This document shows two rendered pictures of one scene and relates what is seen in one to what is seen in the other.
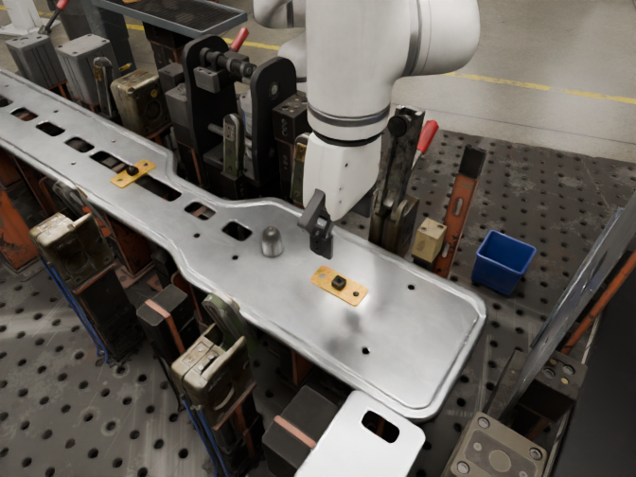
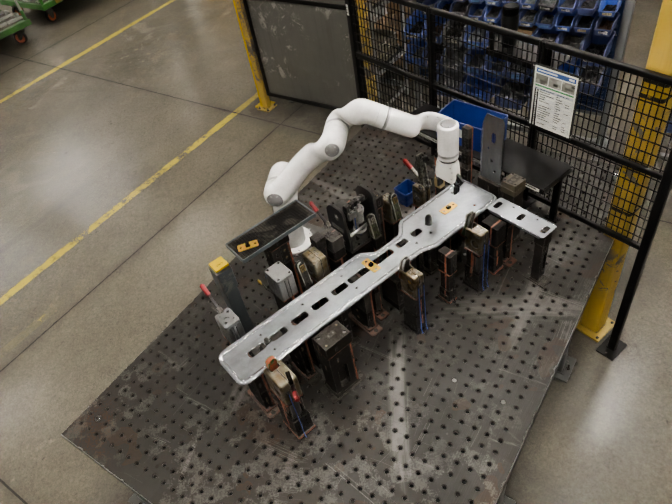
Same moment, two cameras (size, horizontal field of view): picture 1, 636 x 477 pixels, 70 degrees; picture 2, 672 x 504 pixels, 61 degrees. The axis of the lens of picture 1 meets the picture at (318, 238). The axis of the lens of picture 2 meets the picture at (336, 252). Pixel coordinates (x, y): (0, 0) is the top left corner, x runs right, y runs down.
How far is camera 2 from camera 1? 222 cm
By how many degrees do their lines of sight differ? 46
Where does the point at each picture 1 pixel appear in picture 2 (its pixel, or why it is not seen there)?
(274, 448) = (500, 227)
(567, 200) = (368, 166)
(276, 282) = (444, 222)
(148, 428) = (460, 313)
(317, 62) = (454, 146)
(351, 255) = (435, 204)
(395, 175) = (423, 175)
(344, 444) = (502, 211)
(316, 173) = (456, 170)
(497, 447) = (510, 179)
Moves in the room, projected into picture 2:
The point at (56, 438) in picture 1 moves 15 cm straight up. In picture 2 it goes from (461, 343) to (461, 321)
